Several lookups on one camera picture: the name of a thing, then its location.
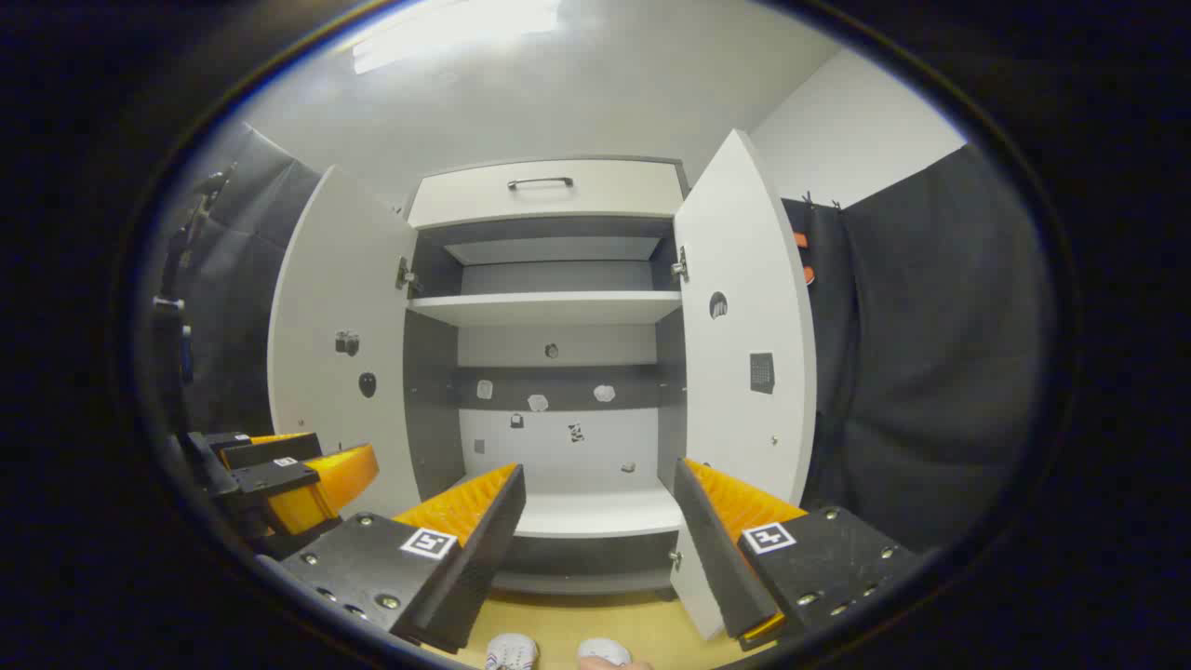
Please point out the black backdrop cloth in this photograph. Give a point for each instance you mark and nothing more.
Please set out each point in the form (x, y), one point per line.
(242, 279)
(930, 372)

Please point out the white cabinet door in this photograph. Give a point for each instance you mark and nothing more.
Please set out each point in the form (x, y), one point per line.
(735, 242)
(326, 307)

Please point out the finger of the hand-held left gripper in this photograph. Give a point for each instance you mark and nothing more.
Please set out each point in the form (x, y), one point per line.
(326, 484)
(274, 450)

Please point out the ceiling light panel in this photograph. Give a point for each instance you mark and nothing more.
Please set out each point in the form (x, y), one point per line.
(447, 28)

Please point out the white canvas shoe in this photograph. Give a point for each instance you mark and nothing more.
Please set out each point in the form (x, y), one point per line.
(603, 649)
(512, 651)

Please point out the white shoe cabinet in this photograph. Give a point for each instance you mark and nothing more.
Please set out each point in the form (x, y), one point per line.
(558, 502)

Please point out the metal door hinge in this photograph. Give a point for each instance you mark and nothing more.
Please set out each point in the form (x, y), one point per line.
(680, 265)
(406, 276)

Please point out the white cabinet drawer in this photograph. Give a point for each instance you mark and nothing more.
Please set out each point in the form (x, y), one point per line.
(605, 195)

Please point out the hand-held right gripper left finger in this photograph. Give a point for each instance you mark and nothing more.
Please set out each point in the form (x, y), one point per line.
(484, 530)

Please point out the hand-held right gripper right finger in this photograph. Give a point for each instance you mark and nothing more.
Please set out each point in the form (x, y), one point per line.
(712, 540)

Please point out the white cabinet shelf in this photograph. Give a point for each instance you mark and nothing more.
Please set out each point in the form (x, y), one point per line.
(549, 307)

